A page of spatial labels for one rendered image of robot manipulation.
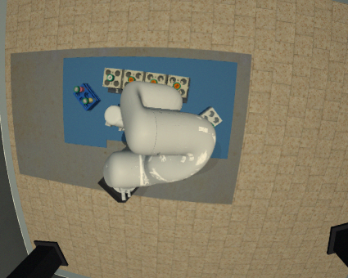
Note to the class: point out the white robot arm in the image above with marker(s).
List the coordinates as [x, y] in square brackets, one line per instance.
[169, 145]

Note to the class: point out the blue tube rack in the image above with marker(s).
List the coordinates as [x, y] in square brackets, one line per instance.
[87, 93]

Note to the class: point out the blue bench mat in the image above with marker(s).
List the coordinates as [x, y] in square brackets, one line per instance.
[212, 83]

